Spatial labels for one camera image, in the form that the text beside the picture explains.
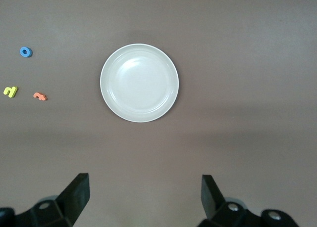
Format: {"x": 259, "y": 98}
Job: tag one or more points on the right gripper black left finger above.
{"x": 71, "y": 202}

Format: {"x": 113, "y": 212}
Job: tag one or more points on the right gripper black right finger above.
{"x": 213, "y": 202}

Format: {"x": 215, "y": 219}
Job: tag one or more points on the orange foam letter t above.
{"x": 39, "y": 96}

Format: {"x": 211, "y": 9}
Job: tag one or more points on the yellow foam letter h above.
{"x": 12, "y": 93}

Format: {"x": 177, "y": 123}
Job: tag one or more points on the blue foam letter o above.
{"x": 21, "y": 54}

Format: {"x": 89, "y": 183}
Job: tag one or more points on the beige round plate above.
{"x": 139, "y": 82}

